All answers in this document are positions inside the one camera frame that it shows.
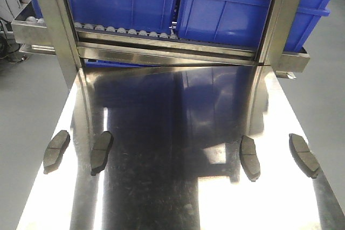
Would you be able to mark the brake pad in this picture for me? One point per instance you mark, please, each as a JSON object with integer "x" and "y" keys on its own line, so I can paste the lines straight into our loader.
{"x": 249, "y": 159}
{"x": 303, "y": 157}
{"x": 100, "y": 152}
{"x": 55, "y": 150}

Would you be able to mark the lower blue bin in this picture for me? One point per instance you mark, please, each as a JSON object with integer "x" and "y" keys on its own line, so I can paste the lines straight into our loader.
{"x": 105, "y": 64}

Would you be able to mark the right blue plastic bin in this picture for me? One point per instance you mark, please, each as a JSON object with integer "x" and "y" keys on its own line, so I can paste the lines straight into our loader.
{"x": 241, "y": 22}

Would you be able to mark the blue plastic bin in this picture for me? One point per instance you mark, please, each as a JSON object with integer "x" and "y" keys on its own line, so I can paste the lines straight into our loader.
{"x": 149, "y": 15}
{"x": 241, "y": 22}

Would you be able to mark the left blue plastic bin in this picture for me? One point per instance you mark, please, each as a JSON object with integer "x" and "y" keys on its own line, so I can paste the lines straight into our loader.
{"x": 149, "y": 15}

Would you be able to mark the steel roller rack frame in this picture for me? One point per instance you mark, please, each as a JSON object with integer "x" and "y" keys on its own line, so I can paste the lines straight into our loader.
{"x": 72, "y": 46}

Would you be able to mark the white cabinet with cables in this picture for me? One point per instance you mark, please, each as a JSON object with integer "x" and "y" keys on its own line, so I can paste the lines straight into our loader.
{"x": 10, "y": 9}

